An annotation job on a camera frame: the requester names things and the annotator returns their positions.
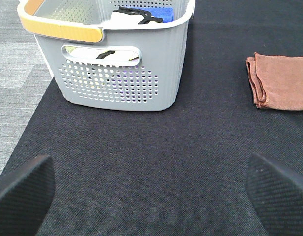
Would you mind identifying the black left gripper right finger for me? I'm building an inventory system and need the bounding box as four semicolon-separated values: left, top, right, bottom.
246;153;303;236

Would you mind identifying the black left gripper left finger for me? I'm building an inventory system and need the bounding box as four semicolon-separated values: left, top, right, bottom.
0;155;55;236

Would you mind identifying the brown towel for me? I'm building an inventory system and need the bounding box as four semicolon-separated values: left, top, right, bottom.
245;53;303;111

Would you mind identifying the black table cloth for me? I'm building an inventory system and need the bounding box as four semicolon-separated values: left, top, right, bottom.
3;0;303;236

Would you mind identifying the grey perforated laundry basket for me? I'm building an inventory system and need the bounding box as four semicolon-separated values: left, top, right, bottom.
17;0;195;111

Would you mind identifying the white towel with black trim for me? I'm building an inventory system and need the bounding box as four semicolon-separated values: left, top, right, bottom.
64;6;163;62

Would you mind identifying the blue towel in basket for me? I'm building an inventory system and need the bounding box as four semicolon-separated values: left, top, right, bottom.
133;7;174;23

